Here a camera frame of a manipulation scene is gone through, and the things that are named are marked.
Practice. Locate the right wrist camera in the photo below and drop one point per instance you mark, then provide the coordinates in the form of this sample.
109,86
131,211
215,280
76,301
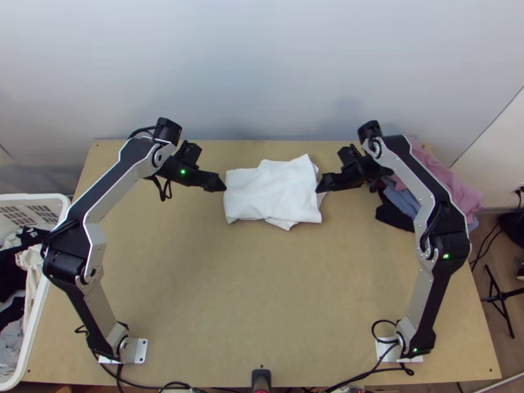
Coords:
348,154

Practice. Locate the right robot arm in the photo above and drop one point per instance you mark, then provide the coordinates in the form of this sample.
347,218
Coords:
409,172

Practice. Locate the white t-shirt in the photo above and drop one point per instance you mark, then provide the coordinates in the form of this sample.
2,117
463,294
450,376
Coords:
270,188

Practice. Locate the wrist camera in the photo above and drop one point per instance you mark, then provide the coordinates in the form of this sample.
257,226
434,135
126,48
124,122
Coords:
348,154
190,152

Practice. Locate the heap of black white clothes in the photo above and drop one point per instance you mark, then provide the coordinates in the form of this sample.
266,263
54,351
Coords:
12,278

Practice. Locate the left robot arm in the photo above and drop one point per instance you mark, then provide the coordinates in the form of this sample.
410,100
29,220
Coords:
102,196

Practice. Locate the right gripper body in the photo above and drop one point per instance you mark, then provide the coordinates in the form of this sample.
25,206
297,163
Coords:
350,177

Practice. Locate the heap of colourful clothes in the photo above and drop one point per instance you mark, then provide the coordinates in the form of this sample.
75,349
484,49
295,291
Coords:
458,184

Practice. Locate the black tripod stand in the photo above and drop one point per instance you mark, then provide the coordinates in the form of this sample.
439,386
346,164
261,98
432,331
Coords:
496,294

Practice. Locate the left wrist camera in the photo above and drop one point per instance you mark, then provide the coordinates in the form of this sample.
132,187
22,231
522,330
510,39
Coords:
190,152

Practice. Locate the white laundry basket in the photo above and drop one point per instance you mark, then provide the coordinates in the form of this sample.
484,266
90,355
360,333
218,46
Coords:
34,286

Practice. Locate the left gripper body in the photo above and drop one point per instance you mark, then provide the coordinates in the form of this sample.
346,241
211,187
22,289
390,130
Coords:
197,179

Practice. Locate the black bag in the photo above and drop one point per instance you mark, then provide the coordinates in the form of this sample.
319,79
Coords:
513,229

